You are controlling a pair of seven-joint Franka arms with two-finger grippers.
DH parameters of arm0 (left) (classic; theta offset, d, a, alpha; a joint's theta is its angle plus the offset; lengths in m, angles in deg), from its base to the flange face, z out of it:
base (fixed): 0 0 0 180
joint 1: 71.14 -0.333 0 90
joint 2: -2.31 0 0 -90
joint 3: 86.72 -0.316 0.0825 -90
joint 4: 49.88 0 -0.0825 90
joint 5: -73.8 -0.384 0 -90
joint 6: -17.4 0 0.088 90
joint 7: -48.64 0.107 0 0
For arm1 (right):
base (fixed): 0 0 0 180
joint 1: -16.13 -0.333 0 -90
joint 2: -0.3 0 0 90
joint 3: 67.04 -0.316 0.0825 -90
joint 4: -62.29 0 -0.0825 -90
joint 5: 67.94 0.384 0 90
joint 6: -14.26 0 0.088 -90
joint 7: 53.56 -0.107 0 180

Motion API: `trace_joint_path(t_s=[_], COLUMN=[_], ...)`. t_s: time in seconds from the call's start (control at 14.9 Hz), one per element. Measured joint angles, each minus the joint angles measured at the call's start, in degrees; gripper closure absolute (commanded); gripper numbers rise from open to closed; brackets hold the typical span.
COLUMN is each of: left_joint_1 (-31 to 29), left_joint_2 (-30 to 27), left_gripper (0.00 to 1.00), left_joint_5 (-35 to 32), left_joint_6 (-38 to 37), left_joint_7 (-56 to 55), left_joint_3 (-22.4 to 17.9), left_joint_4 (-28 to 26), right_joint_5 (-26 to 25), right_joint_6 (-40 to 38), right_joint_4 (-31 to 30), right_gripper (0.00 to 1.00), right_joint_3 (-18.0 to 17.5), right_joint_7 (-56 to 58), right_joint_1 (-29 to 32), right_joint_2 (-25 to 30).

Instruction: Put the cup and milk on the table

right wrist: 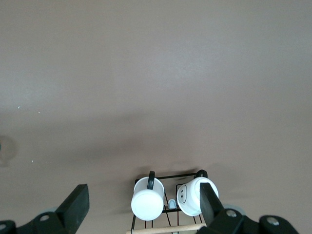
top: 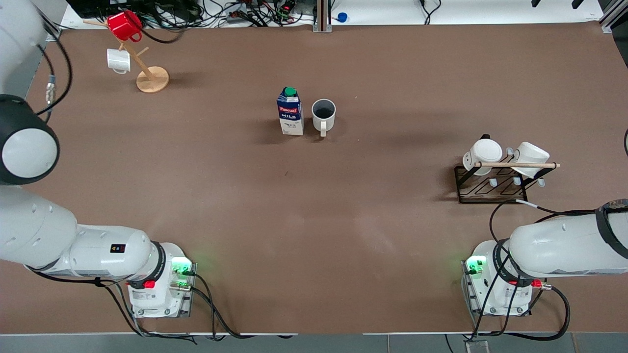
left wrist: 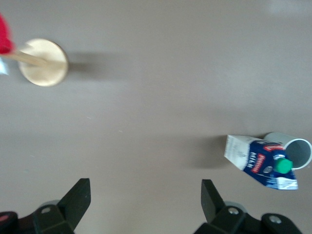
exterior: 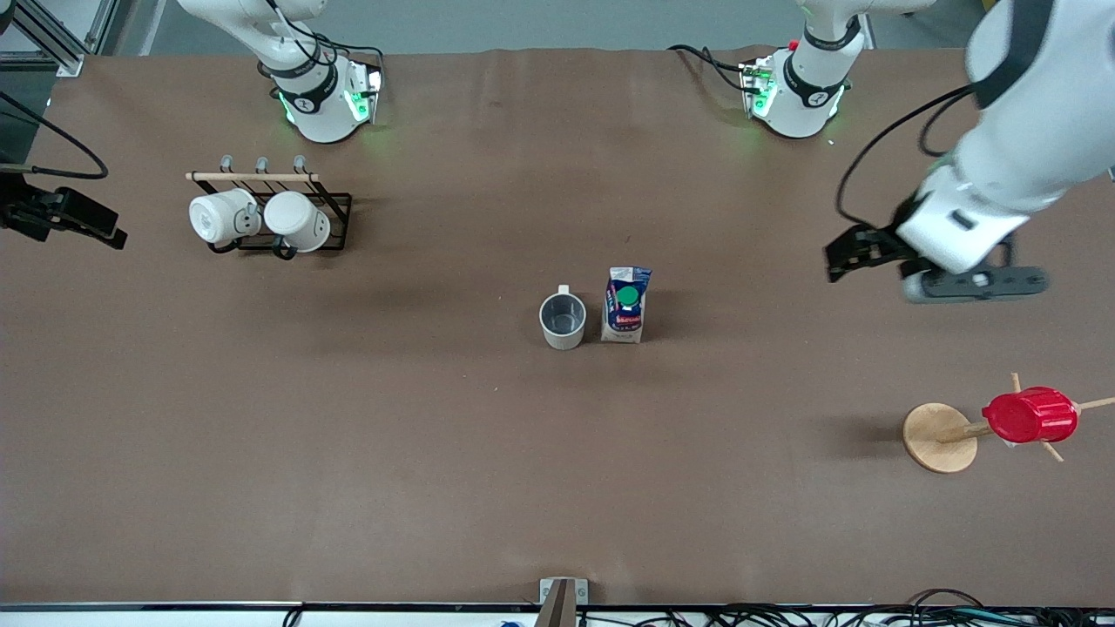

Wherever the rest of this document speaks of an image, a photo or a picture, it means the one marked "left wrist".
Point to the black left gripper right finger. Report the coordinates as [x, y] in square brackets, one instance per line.
[214, 209]

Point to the red plastic cup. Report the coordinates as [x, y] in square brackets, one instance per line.
[5, 36]

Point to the white paper tag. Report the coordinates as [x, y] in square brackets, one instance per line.
[3, 65]

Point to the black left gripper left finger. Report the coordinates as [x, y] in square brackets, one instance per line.
[73, 204]

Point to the wooden mug tree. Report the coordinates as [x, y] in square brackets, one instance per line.
[44, 63]

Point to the white mug grey interior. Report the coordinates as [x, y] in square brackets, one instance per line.
[298, 151]

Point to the blue white milk carton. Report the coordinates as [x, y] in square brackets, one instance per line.
[253, 158]

